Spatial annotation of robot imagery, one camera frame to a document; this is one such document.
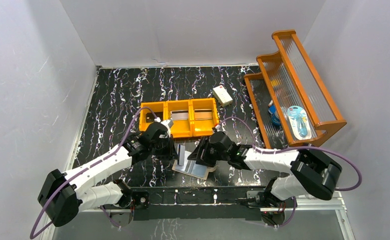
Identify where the yellow bin left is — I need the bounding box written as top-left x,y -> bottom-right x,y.
139,101 -> 166,132

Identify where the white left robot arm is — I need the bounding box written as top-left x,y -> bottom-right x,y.
38,119 -> 178,227

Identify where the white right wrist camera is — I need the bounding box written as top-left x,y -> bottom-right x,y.
213,124 -> 222,133

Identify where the white card black stripe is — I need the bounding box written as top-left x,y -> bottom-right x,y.
177,144 -> 186,167

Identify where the blue packaged item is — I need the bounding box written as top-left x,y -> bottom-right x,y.
287,105 -> 312,141

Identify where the beige leather card holder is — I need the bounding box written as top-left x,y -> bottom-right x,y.
172,158 -> 217,180

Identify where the yellow bin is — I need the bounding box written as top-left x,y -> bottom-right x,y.
191,98 -> 220,137
166,100 -> 193,139
139,101 -> 166,132

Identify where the orange wooden display shelf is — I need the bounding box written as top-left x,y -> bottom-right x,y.
244,29 -> 346,149

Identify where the black VIP card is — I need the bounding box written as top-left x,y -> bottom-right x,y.
145,112 -> 163,123

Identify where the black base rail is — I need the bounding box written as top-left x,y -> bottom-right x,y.
128,185 -> 298,222

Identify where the yellow bin middle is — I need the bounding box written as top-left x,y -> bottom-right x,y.
166,100 -> 193,139

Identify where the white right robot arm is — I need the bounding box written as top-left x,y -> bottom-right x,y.
187,131 -> 342,201

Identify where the white card stack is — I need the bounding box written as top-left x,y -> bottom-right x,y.
170,110 -> 189,121

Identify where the small white box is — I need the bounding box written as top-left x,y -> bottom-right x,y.
212,85 -> 233,107

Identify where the blue item on shelf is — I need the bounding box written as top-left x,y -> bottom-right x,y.
268,100 -> 281,127

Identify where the silver card in bin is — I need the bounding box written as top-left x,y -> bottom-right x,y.
194,109 -> 213,121

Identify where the yellow bin right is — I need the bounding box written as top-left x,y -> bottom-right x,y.
191,98 -> 220,137

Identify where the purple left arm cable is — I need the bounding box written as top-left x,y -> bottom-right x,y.
29,106 -> 159,240

